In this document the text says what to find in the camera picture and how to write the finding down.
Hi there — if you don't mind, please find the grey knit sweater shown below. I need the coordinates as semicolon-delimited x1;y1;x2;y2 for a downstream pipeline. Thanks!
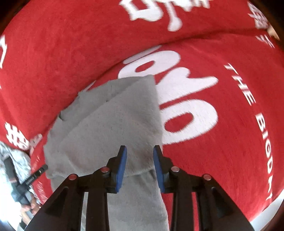
44;75;168;230

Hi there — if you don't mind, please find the person's left hand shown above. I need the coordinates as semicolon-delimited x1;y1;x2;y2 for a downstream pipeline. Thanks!
21;197;41;225

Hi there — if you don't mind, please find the light floral cloth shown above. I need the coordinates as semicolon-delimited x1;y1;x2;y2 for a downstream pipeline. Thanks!
1;142;40;226

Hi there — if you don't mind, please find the beige embroidered pillow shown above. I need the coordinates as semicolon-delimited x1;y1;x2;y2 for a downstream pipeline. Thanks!
267;25;280;41

